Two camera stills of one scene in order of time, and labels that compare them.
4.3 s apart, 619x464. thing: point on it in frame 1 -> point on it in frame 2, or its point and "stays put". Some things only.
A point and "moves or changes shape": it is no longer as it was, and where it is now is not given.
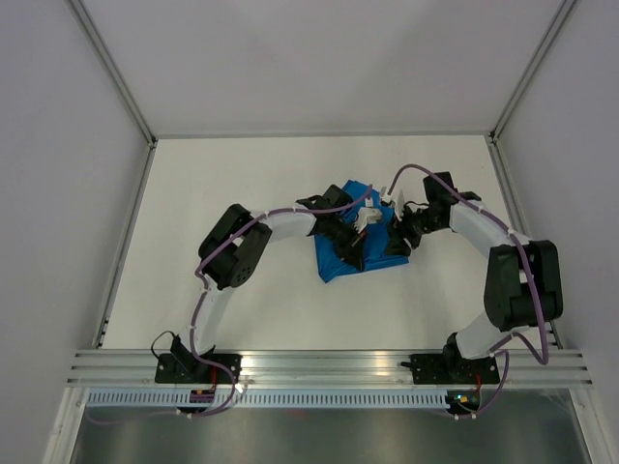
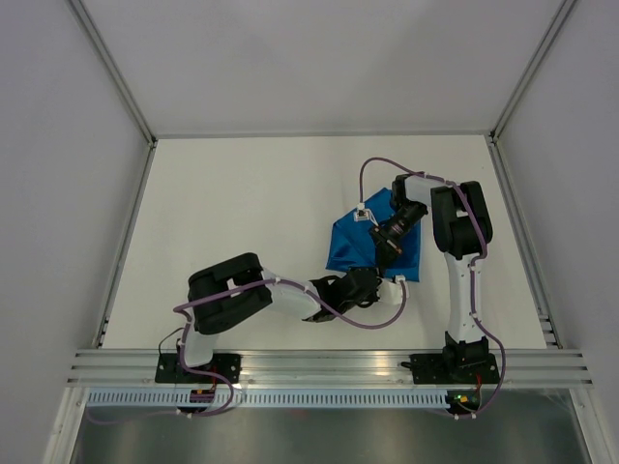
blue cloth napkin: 371,217 moves or changes shape
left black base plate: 176,367 stays put
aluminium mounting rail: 322,369 stays put
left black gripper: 352,251 -> 374,298
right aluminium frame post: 554,26 stays put
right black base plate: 452,369 stays put
